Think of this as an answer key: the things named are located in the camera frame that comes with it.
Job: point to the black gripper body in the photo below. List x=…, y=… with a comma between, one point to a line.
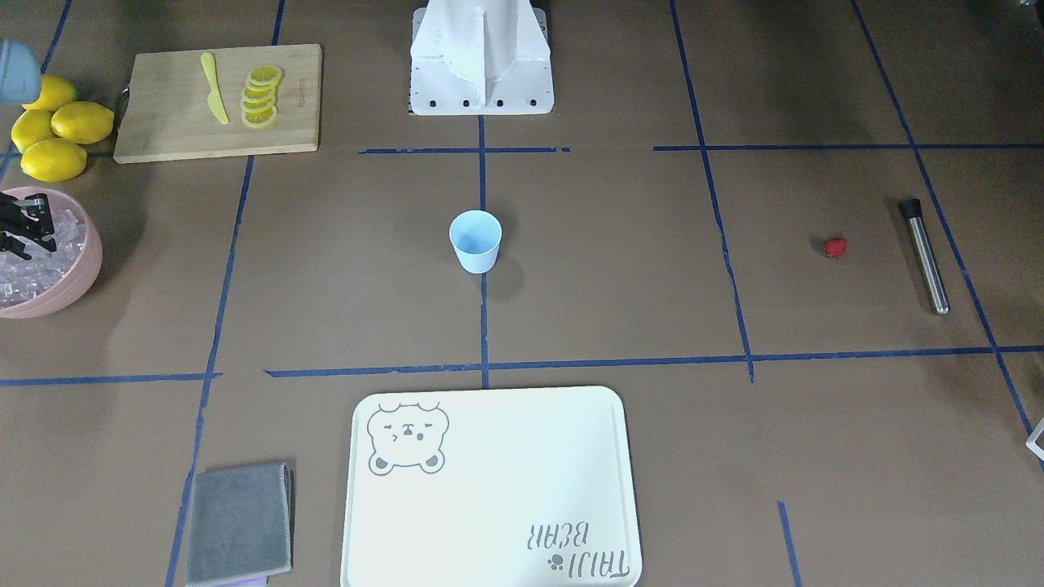
x=22, y=227

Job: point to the white pillar mount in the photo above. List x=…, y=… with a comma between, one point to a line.
x=480, y=58

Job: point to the steel muddler black tip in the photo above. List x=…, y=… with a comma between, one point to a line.
x=912, y=213

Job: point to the pink bowl of ice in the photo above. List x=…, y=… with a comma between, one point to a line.
x=48, y=284

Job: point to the light blue cup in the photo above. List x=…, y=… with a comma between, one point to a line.
x=475, y=236

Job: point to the lemon slices row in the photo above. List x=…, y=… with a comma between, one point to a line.
x=258, y=98

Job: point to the cream bear tray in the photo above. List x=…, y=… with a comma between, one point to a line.
x=504, y=487

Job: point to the yellow lemon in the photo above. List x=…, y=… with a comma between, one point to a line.
x=32, y=127
x=54, y=160
x=83, y=122
x=55, y=93

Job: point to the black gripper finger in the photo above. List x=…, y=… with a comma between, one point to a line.
x=27, y=248

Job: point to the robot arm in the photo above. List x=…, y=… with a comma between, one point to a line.
x=20, y=74

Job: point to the white wire cup rack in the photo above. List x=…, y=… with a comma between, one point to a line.
x=1034, y=441

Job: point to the grey folded cloth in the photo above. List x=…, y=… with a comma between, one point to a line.
x=240, y=530

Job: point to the yellow plastic knife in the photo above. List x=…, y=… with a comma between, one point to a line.
x=214, y=99

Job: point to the red strawberry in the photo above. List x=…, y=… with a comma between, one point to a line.
x=836, y=248

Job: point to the bamboo cutting board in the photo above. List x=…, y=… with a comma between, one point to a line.
x=176, y=111

